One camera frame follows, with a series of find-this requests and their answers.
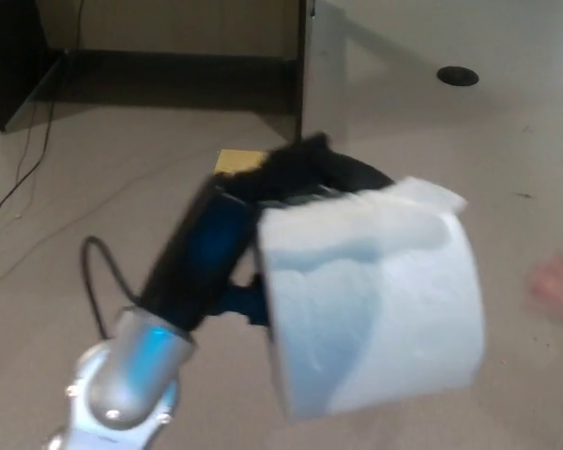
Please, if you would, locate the person's hand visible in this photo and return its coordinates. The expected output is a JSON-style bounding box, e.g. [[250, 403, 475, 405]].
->
[[525, 249, 563, 325]]

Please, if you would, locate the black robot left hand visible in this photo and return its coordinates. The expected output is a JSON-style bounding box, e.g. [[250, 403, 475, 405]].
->
[[138, 132, 398, 332]]

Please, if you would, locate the white toilet paper roll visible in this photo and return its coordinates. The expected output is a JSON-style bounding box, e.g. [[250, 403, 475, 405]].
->
[[255, 175, 490, 407]]

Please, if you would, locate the yellow paper sheet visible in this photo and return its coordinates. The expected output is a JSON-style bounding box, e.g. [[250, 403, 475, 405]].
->
[[213, 148, 270, 178]]

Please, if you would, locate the dark wooden desk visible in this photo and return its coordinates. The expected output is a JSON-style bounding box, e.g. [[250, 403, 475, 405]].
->
[[0, 0, 346, 144]]

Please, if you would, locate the black round floor cover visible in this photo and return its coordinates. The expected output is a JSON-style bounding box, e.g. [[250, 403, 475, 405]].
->
[[436, 66, 479, 87]]

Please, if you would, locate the thin gray cable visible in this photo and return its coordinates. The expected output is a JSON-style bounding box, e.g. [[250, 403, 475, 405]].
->
[[0, 154, 217, 285]]

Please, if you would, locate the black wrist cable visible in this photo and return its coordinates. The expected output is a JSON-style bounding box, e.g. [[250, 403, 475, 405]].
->
[[81, 235, 145, 339]]

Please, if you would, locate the black power cable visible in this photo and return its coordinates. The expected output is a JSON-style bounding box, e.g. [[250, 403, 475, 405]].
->
[[0, 0, 86, 227]]

